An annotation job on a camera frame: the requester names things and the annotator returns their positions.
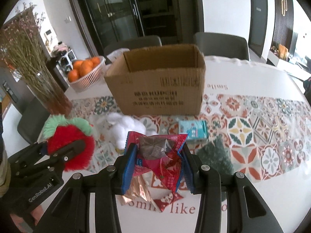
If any red snack packet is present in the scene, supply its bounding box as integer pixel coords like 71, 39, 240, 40
126, 131, 188, 192

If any white tablecloth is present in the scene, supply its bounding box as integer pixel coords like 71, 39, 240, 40
66, 56, 310, 232

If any small red candy packet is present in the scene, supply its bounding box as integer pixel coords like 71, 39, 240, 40
153, 192, 183, 212

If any orange fruit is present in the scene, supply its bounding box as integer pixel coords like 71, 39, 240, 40
67, 69, 80, 83
79, 59, 93, 77
90, 56, 101, 68

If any glass vase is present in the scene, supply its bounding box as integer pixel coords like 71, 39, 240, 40
24, 70, 72, 116

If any dark chair left side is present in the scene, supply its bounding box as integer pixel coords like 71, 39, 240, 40
17, 97, 50, 144

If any teal tissue pack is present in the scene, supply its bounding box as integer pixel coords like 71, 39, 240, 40
179, 120, 209, 142

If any dark chair back left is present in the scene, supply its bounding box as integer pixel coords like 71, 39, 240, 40
104, 35, 162, 56

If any white tv console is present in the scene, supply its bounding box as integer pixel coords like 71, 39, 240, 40
267, 51, 310, 81

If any gold fortune biscuit packet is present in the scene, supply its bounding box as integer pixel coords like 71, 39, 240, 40
122, 175, 152, 203

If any dark chair back right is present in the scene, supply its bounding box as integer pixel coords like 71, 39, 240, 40
193, 32, 249, 61

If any dark chair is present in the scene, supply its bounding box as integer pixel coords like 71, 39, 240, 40
17, 97, 50, 144
193, 32, 249, 61
104, 35, 162, 56

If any pink fruit basket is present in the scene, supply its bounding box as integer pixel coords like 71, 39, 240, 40
69, 56, 106, 93

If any red plush strawberry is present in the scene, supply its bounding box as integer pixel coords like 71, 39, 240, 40
43, 115, 95, 171

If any white plush toy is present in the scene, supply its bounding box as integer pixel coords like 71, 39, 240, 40
107, 113, 146, 149

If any black glass cabinet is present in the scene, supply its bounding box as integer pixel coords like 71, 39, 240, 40
69, 0, 204, 55

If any green knitted glove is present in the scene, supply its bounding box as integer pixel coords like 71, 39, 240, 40
196, 135, 233, 175

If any patterned table runner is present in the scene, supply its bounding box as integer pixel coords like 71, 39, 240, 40
71, 94, 310, 182

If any floral tissue box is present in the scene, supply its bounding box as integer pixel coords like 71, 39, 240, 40
106, 48, 130, 63

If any brown cardboard box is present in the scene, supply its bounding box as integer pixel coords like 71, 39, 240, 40
104, 44, 206, 116

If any dried flower bouquet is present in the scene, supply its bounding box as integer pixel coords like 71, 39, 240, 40
0, 2, 61, 103

